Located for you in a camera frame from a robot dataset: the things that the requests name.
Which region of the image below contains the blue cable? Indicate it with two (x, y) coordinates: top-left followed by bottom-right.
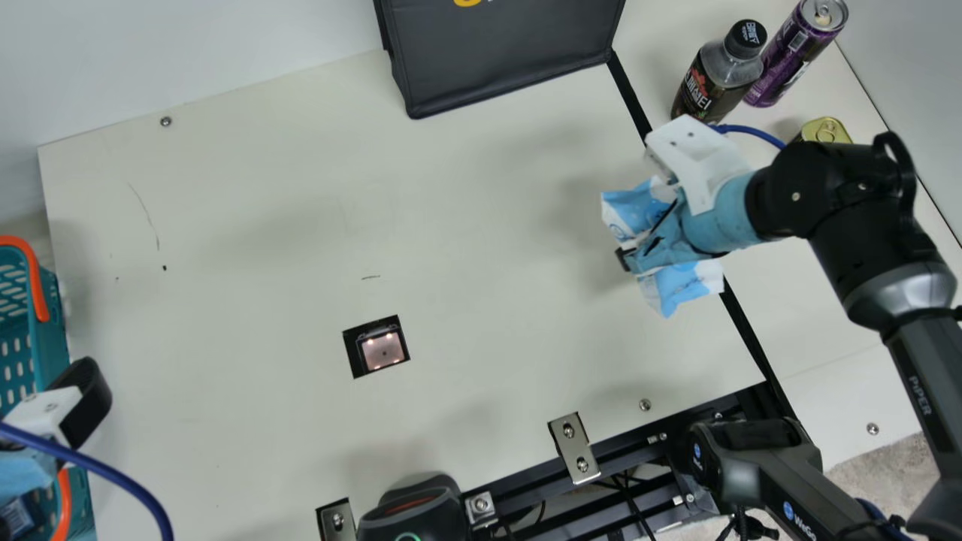
(0, 421), (175, 541)
(710, 124), (786, 150)

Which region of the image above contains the dark coffee bottle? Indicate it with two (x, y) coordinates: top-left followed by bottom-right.
(670, 20), (768, 125)

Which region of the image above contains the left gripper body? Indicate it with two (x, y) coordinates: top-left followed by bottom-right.
(0, 449), (57, 504)

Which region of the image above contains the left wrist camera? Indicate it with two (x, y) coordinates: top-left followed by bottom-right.
(0, 385), (83, 449)

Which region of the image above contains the teal shopping basket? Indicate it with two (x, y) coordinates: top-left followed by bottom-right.
(0, 235), (97, 541)

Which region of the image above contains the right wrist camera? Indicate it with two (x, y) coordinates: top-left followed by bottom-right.
(643, 114), (752, 216)

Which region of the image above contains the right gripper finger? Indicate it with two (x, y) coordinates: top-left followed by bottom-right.
(615, 210), (679, 274)

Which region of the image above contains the purple can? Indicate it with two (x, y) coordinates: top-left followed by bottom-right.
(744, 0), (849, 108)

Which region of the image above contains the black strip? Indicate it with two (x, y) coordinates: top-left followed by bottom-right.
(607, 51), (797, 422)

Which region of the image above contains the blue white wet wipes pack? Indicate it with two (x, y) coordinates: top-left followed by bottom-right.
(600, 177), (726, 319)

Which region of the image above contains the gold rectangular tin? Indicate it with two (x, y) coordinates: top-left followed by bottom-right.
(789, 116), (855, 145)

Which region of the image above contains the black device with green light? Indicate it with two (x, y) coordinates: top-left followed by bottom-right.
(355, 472), (470, 541)

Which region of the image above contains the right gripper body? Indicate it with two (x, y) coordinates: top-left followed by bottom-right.
(673, 171), (775, 256)

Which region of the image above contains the dark grey bag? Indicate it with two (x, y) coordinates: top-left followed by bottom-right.
(374, 0), (627, 119)

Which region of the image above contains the blue labelled box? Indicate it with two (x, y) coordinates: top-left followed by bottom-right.
(0, 496), (38, 538)

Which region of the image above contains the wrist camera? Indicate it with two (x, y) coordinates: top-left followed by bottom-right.
(643, 114), (752, 216)
(0, 385), (83, 449)

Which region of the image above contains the small square scanner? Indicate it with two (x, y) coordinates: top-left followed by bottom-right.
(343, 315), (411, 379)

